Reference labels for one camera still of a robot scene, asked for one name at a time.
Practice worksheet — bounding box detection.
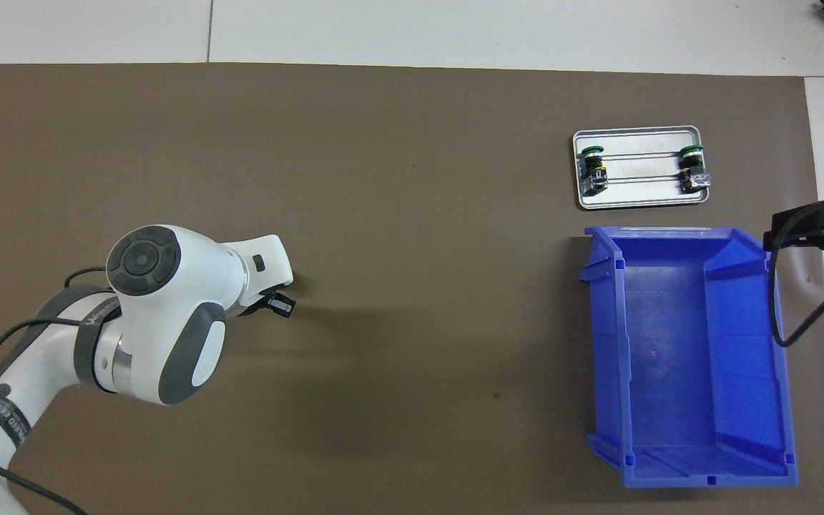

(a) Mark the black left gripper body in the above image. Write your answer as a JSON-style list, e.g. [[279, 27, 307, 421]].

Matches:
[[237, 288, 291, 320]]

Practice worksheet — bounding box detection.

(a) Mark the brown paper table mat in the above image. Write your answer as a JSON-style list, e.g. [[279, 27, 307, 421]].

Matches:
[[0, 63, 824, 515]]

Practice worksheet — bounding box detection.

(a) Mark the silver metal tray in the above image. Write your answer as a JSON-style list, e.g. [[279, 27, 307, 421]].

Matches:
[[572, 126, 712, 210]]

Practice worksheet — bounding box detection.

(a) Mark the blue plastic storage bin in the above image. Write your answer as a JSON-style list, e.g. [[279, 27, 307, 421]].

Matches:
[[579, 225, 799, 489]]

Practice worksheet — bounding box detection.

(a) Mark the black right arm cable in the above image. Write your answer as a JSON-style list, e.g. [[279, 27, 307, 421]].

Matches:
[[770, 192, 824, 348]]

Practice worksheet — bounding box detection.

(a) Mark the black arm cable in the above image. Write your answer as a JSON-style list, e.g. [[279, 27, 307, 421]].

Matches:
[[0, 266, 123, 515], [770, 192, 824, 348]]

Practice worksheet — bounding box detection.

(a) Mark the green push button switch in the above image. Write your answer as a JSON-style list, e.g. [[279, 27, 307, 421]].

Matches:
[[677, 144, 712, 194], [579, 144, 609, 196]]

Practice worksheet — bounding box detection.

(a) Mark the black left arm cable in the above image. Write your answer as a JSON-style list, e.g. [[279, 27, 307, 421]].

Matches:
[[0, 266, 123, 515]]

